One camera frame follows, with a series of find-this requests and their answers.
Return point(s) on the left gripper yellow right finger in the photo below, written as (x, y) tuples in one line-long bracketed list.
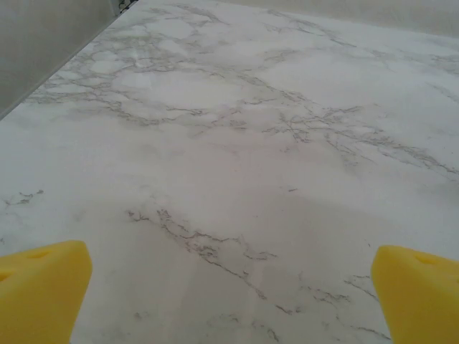
[(419, 297)]

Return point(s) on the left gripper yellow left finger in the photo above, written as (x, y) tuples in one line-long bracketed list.
[(39, 294)]

